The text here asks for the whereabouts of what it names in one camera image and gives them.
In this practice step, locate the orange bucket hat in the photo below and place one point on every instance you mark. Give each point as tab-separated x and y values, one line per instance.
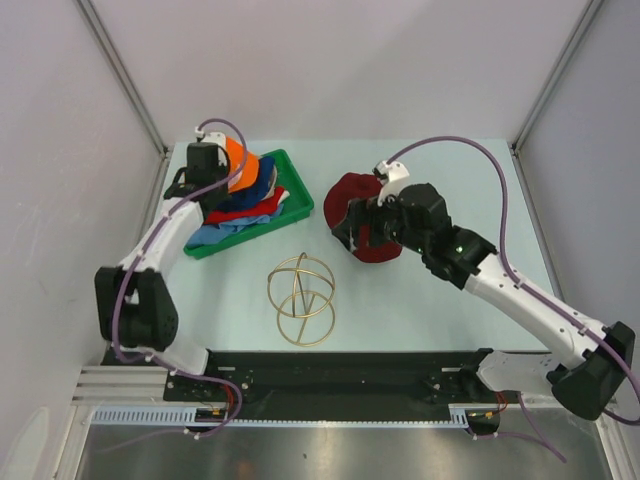
241	161

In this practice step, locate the left aluminium frame post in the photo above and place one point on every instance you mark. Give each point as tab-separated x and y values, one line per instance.
107	47

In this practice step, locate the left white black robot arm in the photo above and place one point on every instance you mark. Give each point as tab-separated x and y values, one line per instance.
136	312

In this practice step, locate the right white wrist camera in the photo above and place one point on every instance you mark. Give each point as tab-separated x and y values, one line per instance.
393	178

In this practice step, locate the maroon bucket hat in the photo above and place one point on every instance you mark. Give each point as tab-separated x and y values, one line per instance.
357	186

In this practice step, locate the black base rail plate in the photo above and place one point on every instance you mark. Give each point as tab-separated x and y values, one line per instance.
353	387

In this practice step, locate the green plastic tray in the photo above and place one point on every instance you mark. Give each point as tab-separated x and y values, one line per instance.
296	207

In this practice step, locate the beige bucket hat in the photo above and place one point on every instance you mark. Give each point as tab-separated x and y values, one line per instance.
276	193

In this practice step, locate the light blue hat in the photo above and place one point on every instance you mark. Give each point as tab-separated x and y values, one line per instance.
214	234

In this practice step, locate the aluminium frame post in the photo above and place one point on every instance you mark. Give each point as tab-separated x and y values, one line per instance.
107	47
560	67

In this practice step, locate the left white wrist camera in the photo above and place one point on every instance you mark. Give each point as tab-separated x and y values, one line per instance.
211	137

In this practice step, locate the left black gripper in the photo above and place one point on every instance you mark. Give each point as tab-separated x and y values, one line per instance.
223	170

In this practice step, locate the right aluminium frame post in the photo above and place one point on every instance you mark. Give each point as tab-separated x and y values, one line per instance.
560	67

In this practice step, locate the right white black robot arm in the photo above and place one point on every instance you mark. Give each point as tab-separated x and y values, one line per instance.
586	361

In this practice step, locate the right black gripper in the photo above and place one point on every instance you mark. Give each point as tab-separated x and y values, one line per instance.
360	212

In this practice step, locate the dark blue bucket hat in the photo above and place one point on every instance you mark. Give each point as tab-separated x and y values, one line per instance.
249	198

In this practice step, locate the gold wire hat stand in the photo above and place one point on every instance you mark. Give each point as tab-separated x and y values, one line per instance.
301	289

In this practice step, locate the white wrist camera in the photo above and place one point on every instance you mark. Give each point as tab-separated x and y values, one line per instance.
393	178
211	137

